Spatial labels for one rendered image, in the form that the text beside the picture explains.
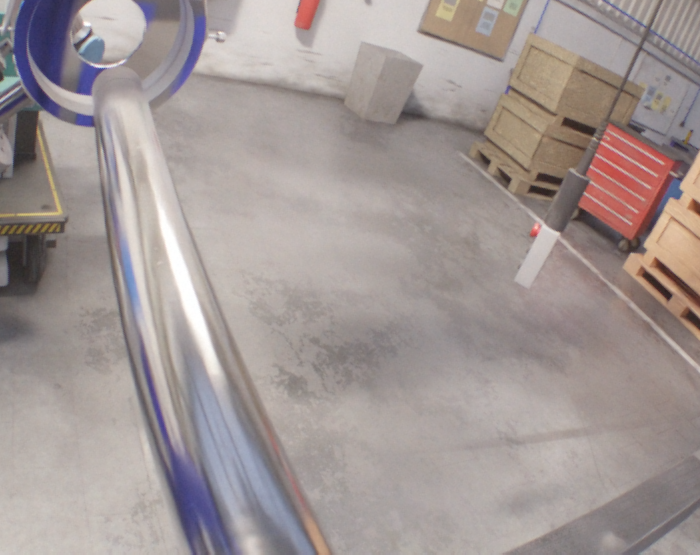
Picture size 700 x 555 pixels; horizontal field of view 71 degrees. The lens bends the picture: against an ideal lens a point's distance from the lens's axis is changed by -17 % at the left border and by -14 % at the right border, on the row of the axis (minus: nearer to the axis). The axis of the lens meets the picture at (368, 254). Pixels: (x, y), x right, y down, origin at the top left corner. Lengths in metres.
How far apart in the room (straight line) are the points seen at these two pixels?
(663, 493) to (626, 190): 4.15
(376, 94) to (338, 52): 0.64
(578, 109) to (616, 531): 4.58
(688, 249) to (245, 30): 4.12
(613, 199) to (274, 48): 3.30
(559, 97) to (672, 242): 1.53
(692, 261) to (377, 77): 3.09
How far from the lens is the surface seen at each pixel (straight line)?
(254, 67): 5.35
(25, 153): 2.36
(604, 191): 4.95
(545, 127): 4.91
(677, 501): 0.91
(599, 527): 0.77
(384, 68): 5.16
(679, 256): 4.50
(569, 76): 4.89
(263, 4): 5.22
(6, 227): 1.96
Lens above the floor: 1.34
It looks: 27 degrees down
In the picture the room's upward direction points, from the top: 22 degrees clockwise
